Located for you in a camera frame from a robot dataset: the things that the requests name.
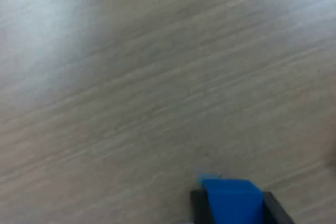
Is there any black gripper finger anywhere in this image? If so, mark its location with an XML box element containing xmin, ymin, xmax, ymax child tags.
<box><xmin>262</xmin><ymin>191</ymin><xmax>296</xmax><ymax>224</ymax></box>
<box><xmin>190</xmin><ymin>189</ymin><xmax>215</xmax><ymax>224</ymax></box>

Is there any blue cube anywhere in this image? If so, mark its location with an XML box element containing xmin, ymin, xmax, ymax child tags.
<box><xmin>197</xmin><ymin>173</ymin><xmax>264</xmax><ymax>224</ymax></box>

